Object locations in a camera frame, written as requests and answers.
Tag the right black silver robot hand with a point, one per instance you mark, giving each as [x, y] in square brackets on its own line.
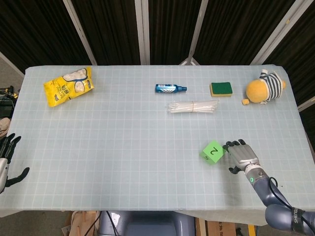
[242, 155]

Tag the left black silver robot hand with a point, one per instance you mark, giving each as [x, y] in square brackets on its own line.
[3, 169]

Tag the green numbered foam cube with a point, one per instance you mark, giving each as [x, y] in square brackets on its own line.
[212, 152]

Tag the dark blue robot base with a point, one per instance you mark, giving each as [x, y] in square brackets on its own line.
[147, 225]

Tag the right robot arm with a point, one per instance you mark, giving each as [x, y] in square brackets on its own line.
[262, 184]

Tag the yellow plush toy striped shirt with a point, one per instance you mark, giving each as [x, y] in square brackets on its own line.
[261, 92]

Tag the bundle of white straws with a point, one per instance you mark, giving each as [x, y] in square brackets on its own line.
[192, 107]

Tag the green yellow sponge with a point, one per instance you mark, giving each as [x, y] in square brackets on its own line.
[221, 89]

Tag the brown cardboard box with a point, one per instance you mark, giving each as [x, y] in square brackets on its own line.
[220, 228]

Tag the brown paper bag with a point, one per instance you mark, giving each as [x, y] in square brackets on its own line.
[81, 223]

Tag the blue spray bottle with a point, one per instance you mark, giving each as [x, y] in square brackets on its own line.
[166, 88]

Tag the yellow snack bag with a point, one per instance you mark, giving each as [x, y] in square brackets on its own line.
[66, 88]

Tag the light blue grid tablecloth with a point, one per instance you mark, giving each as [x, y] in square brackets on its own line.
[123, 147]

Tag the white metal frame post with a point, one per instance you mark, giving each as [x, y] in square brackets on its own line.
[143, 32]
[78, 29]
[195, 34]
[275, 34]

